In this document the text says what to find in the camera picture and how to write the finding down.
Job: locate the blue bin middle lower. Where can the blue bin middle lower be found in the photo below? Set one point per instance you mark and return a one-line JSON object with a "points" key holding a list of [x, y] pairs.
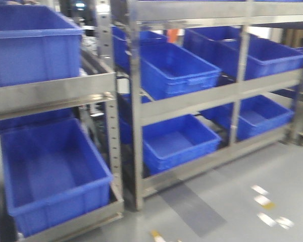
{"points": [[176, 141]]}

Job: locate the blue bin upper left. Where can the blue bin upper left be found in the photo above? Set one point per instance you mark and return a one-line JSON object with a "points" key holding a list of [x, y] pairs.
{"points": [[37, 44]]}

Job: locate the steel shelf rack right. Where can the steel shelf rack right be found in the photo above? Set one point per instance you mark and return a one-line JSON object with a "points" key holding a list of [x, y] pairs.
{"points": [[198, 26]]}

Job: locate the blue bin lower left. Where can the blue bin lower left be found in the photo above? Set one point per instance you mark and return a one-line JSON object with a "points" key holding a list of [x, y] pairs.
{"points": [[53, 173]]}

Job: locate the blue bin right upper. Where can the blue bin right upper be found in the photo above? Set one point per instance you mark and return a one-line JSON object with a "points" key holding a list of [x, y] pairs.
{"points": [[264, 58]]}

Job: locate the blue bin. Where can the blue bin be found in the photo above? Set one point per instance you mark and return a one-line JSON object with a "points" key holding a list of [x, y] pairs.
{"points": [[168, 70], [37, 44], [264, 58], [260, 114], [53, 173], [176, 141]]}

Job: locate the blue bin middle upper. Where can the blue bin middle upper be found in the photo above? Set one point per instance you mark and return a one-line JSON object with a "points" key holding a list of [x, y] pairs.
{"points": [[168, 70]]}

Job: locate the blue bin right lower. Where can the blue bin right lower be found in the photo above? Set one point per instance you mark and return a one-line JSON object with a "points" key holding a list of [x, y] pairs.
{"points": [[260, 114]]}

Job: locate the steel shelf rack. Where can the steel shelf rack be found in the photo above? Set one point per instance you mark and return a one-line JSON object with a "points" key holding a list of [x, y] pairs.
{"points": [[90, 98], [198, 26]]}

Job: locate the steel shelf rack left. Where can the steel shelf rack left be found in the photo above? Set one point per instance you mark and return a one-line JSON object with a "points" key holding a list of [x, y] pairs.
{"points": [[90, 98]]}

